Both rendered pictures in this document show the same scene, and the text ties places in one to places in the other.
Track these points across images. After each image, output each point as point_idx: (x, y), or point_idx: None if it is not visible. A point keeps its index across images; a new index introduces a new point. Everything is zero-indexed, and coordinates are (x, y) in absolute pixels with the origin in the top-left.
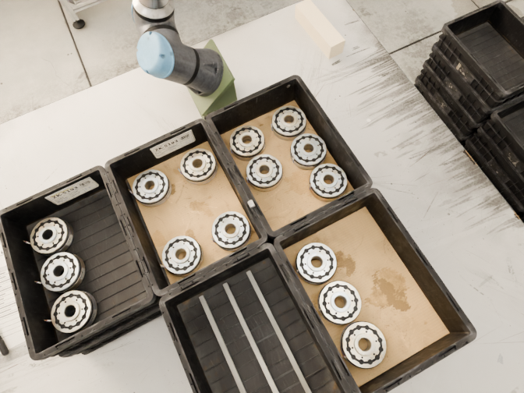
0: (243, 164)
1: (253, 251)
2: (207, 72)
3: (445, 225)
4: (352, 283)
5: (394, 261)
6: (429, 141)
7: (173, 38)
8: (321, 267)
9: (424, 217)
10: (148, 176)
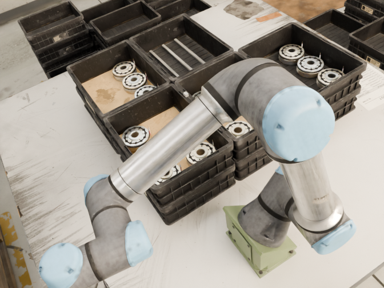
0: None
1: (182, 75)
2: (251, 202)
3: (58, 160)
4: (127, 94)
5: (99, 107)
6: (47, 220)
7: (283, 188)
8: (143, 90)
9: (71, 163)
10: None
